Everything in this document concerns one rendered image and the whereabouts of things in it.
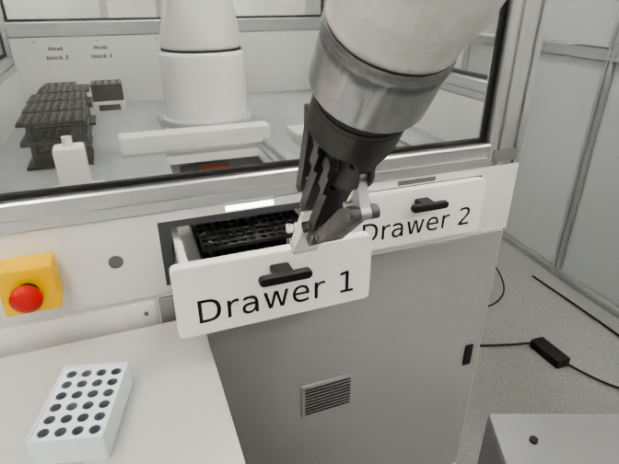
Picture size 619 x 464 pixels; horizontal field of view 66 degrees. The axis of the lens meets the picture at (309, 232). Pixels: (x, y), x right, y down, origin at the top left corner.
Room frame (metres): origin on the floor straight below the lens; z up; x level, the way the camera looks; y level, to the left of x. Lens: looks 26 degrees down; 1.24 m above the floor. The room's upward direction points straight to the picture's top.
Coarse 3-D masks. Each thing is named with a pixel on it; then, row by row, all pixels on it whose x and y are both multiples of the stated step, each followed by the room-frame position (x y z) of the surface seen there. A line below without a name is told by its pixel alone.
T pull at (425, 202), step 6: (420, 198) 0.81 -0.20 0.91; (426, 198) 0.81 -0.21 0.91; (414, 204) 0.78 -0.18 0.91; (420, 204) 0.78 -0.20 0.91; (426, 204) 0.78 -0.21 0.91; (432, 204) 0.78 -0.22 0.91; (438, 204) 0.79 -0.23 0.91; (444, 204) 0.79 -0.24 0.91; (414, 210) 0.77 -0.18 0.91; (420, 210) 0.77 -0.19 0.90; (426, 210) 0.78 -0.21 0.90; (432, 210) 0.78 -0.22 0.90
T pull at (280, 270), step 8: (280, 264) 0.57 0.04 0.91; (288, 264) 0.57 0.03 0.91; (272, 272) 0.56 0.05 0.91; (280, 272) 0.55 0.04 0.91; (288, 272) 0.55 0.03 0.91; (296, 272) 0.55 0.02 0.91; (304, 272) 0.55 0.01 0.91; (264, 280) 0.53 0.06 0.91; (272, 280) 0.54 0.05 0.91; (280, 280) 0.54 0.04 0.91; (288, 280) 0.54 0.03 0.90; (296, 280) 0.55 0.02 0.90
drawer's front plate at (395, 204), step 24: (384, 192) 0.79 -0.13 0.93; (408, 192) 0.80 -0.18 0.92; (432, 192) 0.82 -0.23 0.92; (456, 192) 0.84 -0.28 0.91; (480, 192) 0.86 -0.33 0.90; (384, 216) 0.79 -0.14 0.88; (408, 216) 0.81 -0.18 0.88; (432, 216) 0.83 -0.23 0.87; (456, 216) 0.85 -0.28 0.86; (384, 240) 0.79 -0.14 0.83; (408, 240) 0.81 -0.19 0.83
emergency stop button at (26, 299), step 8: (16, 288) 0.54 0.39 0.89; (24, 288) 0.54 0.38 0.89; (32, 288) 0.54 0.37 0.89; (16, 296) 0.53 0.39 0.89; (24, 296) 0.53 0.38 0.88; (32, 296) 0.54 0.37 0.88; (40, 296) 0.54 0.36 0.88; (16, 304) 0.53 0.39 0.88; (24, 304) 0.53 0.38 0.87; (32, 304) 0.53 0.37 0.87; (40, 304) 0.54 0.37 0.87; (24, 312) 0.53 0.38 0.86
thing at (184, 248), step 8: (176, 232) 0.70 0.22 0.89; (184, 232) 0.82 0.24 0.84; (176, 240) 0.68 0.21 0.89; (184, 240) 0.79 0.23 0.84; (192, 240) 0.79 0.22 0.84; (176, 248) 0.65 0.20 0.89; (184, 248) 0.76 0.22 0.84; (192, 248) 0.76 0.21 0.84; (176, 256) 0.66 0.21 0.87; (184, 256) 0.62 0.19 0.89; (192, 256) 0.73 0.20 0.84; (200, 256) 0.73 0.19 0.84
